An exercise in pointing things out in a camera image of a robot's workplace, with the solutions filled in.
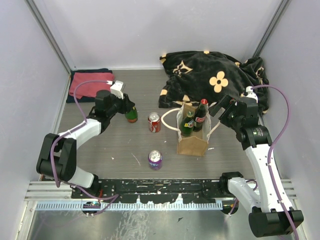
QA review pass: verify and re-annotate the red cola can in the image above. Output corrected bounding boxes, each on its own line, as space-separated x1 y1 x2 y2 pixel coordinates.
148 112 161 133

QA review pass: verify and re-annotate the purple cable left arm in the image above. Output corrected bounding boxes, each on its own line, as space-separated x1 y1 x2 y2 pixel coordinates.
49 79 120 216

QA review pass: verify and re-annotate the black floral fleece blanket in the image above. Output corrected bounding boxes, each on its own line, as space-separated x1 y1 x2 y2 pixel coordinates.
158 51 269 113

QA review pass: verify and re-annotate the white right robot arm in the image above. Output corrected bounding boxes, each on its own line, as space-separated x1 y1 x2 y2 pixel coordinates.
209 92 304 238

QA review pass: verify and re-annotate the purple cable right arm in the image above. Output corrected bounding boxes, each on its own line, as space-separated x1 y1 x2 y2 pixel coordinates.
249 84 301 240

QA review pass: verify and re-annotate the pink folded cloth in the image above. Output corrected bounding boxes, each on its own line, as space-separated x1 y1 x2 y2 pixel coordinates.
68 72 115 101

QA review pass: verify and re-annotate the aluminium frame rail front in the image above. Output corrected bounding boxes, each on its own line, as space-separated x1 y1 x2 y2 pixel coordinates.
24 179 297 201

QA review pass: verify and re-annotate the burlap canvas cat-print bag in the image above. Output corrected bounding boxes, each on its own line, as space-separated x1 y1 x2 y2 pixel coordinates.
161 103 221 157

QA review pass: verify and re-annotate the dark teal folded cloth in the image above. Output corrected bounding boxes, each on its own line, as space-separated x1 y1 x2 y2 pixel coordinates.
66 68 114 104

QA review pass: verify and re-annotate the glass cola bottle red cap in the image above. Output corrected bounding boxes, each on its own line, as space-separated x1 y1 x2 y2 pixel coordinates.
193 98 208 132

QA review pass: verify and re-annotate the green bottle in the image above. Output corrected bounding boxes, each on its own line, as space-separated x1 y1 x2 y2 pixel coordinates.
125 106 138 123
179 111 194 137

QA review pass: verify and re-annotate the black mounting base rail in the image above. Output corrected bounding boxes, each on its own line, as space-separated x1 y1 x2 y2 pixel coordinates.
71 177 250 205

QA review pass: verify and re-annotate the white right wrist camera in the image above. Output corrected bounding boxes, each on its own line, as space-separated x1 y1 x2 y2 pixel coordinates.
245 86 258 102

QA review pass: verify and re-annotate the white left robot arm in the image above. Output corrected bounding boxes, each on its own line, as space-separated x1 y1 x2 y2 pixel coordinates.
36 90 136 198

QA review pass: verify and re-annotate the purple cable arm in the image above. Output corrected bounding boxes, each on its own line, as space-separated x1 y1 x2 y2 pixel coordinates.
49 79 120 216
249 84 301 240

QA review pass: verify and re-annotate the purple soda can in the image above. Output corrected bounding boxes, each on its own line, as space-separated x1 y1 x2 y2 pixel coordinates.
148 150 163 170

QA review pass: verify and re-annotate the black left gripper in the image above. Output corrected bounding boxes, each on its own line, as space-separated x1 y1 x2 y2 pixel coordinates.
107 92 135 117

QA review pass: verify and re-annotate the white slotted cable duct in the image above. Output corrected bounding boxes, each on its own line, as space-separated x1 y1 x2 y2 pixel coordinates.
35 200 223 211

